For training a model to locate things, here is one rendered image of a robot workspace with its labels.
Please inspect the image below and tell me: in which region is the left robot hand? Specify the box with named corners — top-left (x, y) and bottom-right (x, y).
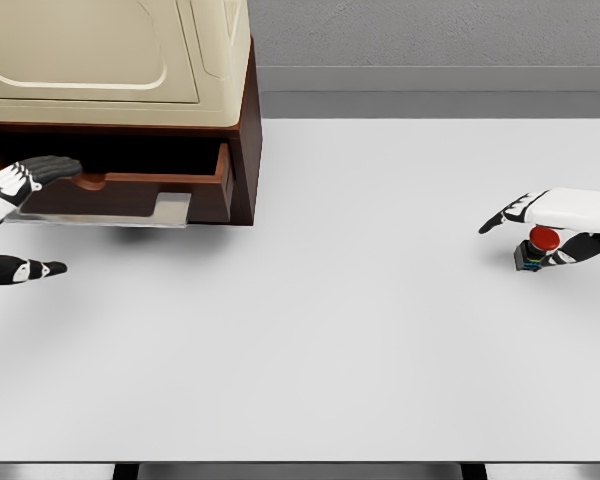
top-left (0, 155), bottom-right (84, 288)

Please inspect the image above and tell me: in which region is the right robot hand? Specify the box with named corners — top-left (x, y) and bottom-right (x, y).
top-left (478, 187), bottom-right (600, 271)

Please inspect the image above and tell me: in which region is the red button switch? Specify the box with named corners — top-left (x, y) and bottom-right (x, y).
top-left (512, 226), bottom-right (562, 273)

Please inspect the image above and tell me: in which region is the brown wooden drawer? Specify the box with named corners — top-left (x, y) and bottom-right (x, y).
top-left (0, 137), bottom-right (235, 230)

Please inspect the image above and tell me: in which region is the brown wooden cabinet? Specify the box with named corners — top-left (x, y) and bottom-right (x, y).
top-left (0, 34), bottom-right (264, 228)

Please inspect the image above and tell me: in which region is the cream appliance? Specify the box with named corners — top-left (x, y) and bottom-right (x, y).
top-left (0, 0), bottom-right (253, 129)

